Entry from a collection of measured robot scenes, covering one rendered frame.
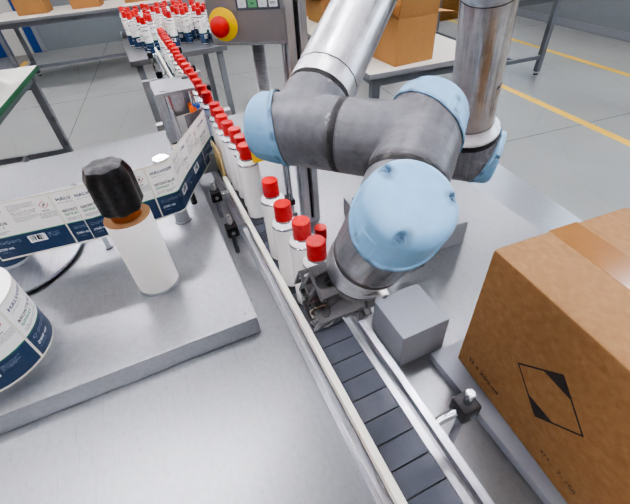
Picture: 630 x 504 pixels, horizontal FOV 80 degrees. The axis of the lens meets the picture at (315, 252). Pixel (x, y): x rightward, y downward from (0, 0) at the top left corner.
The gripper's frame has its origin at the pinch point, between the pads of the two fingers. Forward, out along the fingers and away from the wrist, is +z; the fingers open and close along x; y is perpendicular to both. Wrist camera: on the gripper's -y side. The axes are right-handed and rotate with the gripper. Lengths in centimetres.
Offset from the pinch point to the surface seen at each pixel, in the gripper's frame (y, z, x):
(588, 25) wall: -573, 261, -263
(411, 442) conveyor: -2.2, 2.5, 23.3
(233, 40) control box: -3, 1, -58
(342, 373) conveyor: 1.7, 9.8, 10.5
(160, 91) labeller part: 14, 29, -75
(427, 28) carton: -141, 87, -138
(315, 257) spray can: 0.6, -0.5, -8.1
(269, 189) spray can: 0.8, 9.6, -27.5
